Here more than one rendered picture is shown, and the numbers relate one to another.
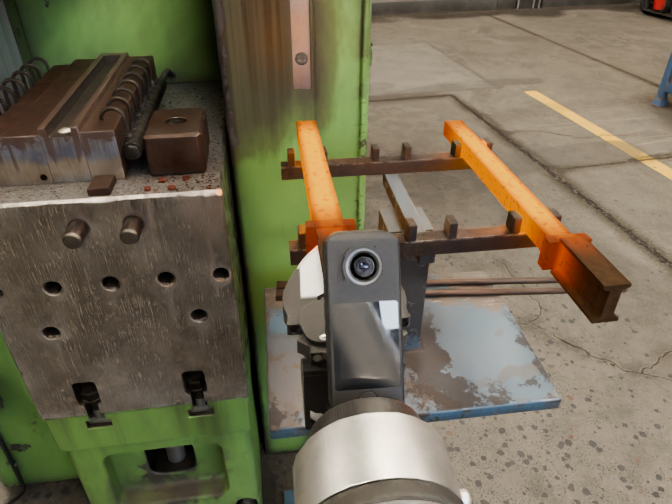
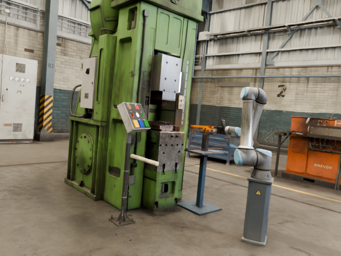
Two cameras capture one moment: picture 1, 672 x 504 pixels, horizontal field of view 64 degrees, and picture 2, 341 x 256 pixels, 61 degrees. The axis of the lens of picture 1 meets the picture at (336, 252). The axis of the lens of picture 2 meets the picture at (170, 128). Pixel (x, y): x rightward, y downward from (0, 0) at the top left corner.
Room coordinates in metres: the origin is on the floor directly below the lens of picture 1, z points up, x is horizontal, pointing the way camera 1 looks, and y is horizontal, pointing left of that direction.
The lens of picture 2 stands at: (-2.05, 2.22, 1.18)
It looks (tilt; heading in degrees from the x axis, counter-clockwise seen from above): 4 degrees down; 326
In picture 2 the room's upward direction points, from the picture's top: 5 degrees clockwise
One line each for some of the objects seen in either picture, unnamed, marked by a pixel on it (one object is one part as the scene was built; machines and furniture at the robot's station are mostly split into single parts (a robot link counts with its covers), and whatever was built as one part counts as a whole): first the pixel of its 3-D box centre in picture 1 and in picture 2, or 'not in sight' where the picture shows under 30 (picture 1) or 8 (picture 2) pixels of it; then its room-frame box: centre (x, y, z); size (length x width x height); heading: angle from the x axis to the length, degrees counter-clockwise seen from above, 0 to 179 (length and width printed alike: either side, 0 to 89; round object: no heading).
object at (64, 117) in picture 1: (92, 87); not in sight; (0.93, 0.42, 0.99); 0.42 x 0.05 x 0.01; 8
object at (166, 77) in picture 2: not in sight; (162, 75); (0.94, 0.41, 1.56); 0.42 x 0.39 x 0.40; 8
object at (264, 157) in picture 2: not in sight; (262, 158); (-0.29, -0.03, 0.79); 0.17 x 0.15 x 0.18; 63
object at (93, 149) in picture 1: (82, 108); (155, 125); (0.93, 0.45, 0.96); 0.42 x 0.20 x 0.09; 8
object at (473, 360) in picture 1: (395, 340); (204, 151); (0.62, -0.09, 0.70); 0.40 x 0.30 x 0.02; 97
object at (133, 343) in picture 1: (145, 230); (156, 147); (0.95, 0.40, 0.69); 0.56 x 0.38 x 0.45; 8
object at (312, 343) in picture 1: (354, 387); (222, 130); (0.26, -0.01, 0.99); 0.12 x 0.08 x 0.09; 6
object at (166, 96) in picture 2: not in sight; (157, 95); (0.93, 0.45, 1.32); 0.42 x 0.20 x 0.10; 8
